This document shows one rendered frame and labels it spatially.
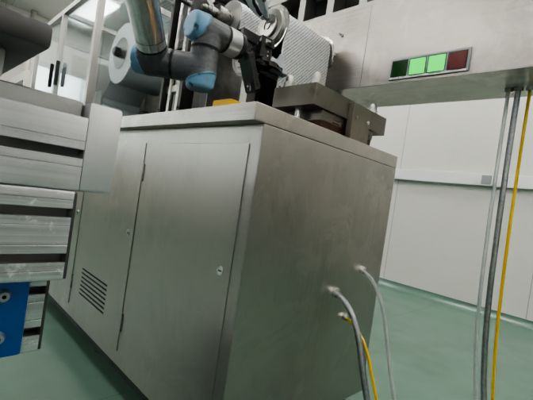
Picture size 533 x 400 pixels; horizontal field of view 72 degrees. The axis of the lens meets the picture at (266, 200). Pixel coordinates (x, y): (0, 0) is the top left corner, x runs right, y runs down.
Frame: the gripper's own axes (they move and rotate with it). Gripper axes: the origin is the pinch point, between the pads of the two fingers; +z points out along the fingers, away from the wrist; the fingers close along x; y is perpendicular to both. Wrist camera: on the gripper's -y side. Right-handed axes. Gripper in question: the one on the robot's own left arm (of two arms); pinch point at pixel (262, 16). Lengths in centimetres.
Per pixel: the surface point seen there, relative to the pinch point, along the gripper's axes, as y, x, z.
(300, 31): 6.2, -6.5, 9.7
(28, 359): -122, 55, 52
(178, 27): -4.6, 37.5, -7.3
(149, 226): -69, 11, 28
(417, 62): 17, -36, 32
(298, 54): 1.1, -6.6, 15.0
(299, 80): -3.5, -6.5, 21.8
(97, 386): -113, 28, 63
